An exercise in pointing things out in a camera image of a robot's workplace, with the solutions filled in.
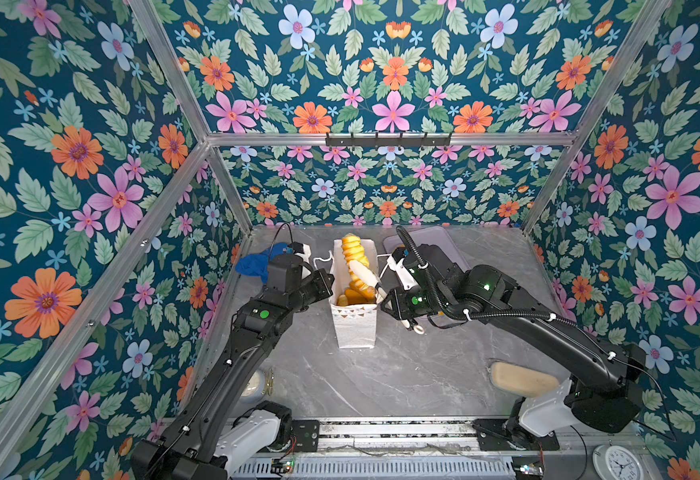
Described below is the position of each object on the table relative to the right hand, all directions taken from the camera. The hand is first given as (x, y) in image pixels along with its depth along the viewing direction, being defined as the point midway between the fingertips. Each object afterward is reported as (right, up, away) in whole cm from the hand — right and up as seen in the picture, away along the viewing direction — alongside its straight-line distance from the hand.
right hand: (382, 303), depth 65 cm
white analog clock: (+53, -37, +2) cm, 65 cm away
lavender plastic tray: (+19, +19, +54) cm, 60 cm away
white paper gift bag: (-6, -8, +11) cm, 15 cm away
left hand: (-10, +7, +6) cm, 14 cm away
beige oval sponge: (+38, -23, +14) cm, 46 cm away
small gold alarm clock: (-32, -24, +13) cm, 42 cm away
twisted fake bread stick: (-7, +12, +5) cm, 14 cm away
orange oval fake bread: (-8, -3, +27) cm, 29 cm away
